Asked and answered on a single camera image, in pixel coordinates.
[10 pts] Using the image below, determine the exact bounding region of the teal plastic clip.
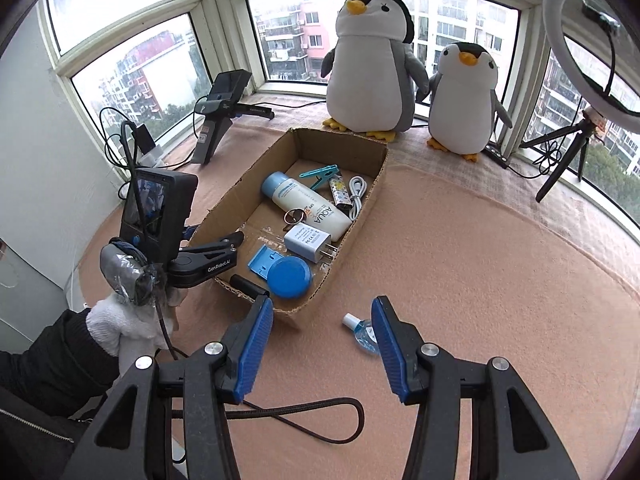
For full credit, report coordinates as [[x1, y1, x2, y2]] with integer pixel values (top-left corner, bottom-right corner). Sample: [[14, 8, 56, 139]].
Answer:
[[299, 163, 341, 191]]

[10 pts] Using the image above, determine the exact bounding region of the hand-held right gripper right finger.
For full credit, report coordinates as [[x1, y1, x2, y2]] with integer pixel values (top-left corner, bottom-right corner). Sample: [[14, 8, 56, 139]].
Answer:
[[371, 296, 583, 480]]

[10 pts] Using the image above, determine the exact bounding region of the white window frame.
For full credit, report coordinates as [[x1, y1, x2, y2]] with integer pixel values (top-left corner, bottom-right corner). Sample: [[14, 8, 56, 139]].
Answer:
[[30, 0, 640, 181]]

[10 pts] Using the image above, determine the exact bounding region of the black ring light cable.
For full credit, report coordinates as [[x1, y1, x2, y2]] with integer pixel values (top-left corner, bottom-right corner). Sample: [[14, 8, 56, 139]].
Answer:
[[505, 137, 563, 181]]

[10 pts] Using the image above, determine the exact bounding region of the person's left forearm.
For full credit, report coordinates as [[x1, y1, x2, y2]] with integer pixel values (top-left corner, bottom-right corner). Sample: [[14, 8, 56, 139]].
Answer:
[[0, 310, 123, 418]]

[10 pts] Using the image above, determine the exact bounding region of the black power adapter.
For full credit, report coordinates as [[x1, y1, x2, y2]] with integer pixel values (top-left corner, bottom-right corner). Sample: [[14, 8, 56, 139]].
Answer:
[[132, 125, 156, 154]]

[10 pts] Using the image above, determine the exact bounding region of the black gooseneck phone clamp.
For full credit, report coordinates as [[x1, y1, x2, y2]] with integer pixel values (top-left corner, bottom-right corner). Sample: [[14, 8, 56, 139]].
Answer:
[[580, 2, 623, 101]]

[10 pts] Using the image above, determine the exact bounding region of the white cable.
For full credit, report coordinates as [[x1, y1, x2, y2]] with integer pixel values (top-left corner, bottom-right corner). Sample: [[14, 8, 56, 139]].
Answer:
[[346, 175, 370, 221]]

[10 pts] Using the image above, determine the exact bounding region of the black inline remote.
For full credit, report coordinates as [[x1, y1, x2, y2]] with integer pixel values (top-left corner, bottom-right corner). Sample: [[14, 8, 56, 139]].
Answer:
[[484, 144, 512, 169]]

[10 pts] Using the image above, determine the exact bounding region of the white ring light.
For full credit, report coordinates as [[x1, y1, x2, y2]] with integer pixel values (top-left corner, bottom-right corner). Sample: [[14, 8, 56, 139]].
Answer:
[[542, 0, 640, 133]]

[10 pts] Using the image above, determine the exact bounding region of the blue round case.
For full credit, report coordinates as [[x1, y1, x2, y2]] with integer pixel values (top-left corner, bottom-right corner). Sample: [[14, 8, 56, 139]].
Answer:
[[267, 256, 313, 301]]

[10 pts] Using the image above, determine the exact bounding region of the person's left hand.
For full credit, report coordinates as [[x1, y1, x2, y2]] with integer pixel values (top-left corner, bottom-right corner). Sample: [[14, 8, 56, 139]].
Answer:
[[85, 289, 184, 357]]

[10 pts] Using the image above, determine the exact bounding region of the small blue sanitizer bottle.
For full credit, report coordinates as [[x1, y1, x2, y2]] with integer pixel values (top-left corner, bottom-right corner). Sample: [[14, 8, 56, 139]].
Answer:
[[342, 312, 383, 357]]

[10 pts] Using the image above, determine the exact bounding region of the white sunscreen bottle blue cap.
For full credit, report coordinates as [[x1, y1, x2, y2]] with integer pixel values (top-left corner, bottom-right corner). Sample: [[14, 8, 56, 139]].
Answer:
[[261, 171, 353, 241]]

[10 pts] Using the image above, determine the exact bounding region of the white charger plug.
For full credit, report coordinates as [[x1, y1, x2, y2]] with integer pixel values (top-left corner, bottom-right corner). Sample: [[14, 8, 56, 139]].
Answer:
[[283, 224, 337, 264]]

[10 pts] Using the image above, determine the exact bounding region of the cardboard box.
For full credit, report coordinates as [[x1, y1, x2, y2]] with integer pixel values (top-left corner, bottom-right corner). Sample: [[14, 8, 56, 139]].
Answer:
[[187, 127, 390, 317]]

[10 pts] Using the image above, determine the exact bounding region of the grey handheld device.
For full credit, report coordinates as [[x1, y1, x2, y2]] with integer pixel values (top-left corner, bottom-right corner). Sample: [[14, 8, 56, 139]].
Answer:
[[192, 71, 275, 165]]

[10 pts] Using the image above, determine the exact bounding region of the person's black jacket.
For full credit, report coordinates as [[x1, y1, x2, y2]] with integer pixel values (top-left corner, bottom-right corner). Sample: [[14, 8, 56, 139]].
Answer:
[[0, 395, 101, 480]]

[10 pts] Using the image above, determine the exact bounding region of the black device cable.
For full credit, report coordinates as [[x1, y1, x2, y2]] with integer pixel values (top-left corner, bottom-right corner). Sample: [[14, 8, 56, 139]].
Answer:
[[162, 94, 211, 167]]

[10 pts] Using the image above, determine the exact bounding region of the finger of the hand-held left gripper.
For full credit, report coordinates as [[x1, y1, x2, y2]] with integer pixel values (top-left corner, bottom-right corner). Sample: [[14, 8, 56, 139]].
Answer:
[[179, 229, 247, 288]]

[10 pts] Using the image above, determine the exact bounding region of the large penguin plush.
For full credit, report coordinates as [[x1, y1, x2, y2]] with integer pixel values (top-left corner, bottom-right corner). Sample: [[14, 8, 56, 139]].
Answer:
[[321, 0, 431, 142]]

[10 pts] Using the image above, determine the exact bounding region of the patterned lighter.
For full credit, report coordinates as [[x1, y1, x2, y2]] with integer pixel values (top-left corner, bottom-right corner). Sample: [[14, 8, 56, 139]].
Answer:
[[330, 175, 351, 211]]

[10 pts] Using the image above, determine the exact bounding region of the blue folding phone stand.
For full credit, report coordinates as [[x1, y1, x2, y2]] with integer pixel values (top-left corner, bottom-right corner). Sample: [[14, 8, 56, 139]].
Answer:
[[248, 245, 288, 281]]

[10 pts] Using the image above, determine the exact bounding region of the black cylindrical tube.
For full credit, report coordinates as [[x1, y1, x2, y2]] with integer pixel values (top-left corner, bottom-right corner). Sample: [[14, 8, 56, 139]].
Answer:
[[230, 274, 272, 301]]

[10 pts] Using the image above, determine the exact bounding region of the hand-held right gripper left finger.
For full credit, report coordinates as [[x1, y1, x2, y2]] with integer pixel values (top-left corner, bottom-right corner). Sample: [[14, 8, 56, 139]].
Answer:
[[60, 296, 275, 480]]

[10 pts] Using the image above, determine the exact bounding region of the black tripod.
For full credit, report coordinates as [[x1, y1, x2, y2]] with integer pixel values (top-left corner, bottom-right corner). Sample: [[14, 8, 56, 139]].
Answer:
[[519, 110, 608, 203]]

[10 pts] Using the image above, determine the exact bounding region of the black braided cable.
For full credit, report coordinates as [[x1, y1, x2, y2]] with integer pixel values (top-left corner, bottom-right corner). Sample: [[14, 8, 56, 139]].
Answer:
[[150, 280, 366, 445]]

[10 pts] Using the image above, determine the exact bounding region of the white power strip with chargers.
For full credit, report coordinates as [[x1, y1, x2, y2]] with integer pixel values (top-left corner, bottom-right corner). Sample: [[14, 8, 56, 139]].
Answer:
[[99, 106, 146, 201]]

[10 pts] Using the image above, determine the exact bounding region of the small penguin plush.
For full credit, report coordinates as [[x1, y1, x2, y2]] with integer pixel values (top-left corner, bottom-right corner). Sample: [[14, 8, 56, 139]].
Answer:
[[426, 42, 514, 163]]

